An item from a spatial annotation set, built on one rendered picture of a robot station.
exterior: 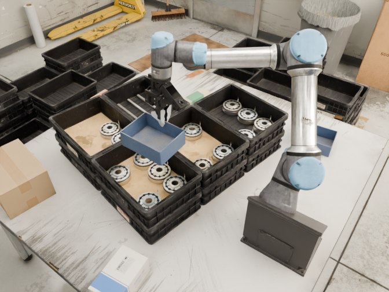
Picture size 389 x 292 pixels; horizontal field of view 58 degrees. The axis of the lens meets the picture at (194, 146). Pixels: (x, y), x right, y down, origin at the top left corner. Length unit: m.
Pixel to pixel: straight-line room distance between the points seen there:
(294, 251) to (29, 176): 1.15
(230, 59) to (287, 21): 3.18
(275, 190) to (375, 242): 1.36
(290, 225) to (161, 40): 0.78
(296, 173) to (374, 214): 1.61
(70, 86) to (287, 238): 2.11
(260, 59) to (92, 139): 0.93
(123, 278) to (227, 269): 0.41
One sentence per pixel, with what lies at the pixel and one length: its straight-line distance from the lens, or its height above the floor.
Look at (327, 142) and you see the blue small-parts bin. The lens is 2.08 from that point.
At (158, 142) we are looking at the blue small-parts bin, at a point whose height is 1.07.
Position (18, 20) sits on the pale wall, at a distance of 4.79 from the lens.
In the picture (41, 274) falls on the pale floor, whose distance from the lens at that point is 2.44.
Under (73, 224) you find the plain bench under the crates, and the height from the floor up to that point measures 0.70.
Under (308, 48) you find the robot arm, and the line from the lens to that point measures 1.25.
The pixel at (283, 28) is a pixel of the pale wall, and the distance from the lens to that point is 4.56.
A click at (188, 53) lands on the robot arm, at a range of 1.23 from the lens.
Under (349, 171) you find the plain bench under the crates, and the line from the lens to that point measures 1.96.
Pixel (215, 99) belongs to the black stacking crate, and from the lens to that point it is 1.95.
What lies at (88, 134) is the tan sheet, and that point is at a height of 0.83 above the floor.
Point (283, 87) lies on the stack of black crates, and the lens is 3.08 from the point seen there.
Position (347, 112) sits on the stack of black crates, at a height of 0.52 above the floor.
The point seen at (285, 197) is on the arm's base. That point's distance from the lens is 1.38.
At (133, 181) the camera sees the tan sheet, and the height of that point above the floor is 0.83.
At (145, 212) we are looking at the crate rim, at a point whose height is 0.93.
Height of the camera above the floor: 2.00
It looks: 42 degrees down
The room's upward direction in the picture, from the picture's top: straight up
